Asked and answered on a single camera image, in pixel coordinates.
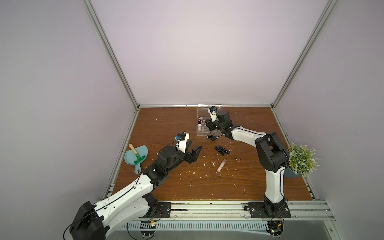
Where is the aluminium front rail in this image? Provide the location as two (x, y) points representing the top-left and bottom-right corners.
(133, 200), (334, 223)

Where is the left controller board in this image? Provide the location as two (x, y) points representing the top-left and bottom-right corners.
(139, 221), (157, 240)

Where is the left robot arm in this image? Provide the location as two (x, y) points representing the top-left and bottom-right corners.
(66, 146), (203, 240)

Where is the right controller board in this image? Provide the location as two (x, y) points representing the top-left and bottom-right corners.
(267, 221), (284, 237)

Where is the controller board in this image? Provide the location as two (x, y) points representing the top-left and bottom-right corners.
(139, 221), (157, 240)
(267, 221), (284, 237)

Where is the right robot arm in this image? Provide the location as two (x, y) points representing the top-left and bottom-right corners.
(206, 106), (289, 212)

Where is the green rake wooden handle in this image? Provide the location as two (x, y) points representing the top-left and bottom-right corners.
(128, 143), (147, 165)

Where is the green artificial plant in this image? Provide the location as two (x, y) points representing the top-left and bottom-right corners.
(288, 143), (320, 177)

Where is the teal dustpan tray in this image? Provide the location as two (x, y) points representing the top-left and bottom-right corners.
(124, 144), (149, 175)

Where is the clear acrylic lipstick organizer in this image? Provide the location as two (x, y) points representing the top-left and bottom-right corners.
(196, 103), (224, 138)

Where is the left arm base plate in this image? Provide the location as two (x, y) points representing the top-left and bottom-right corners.
(142, 202), (172, 219)

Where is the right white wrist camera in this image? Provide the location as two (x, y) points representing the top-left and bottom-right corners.
(208, 106), (217, 122)

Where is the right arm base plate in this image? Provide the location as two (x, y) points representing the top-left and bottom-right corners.
(244, 200), (292, 219)

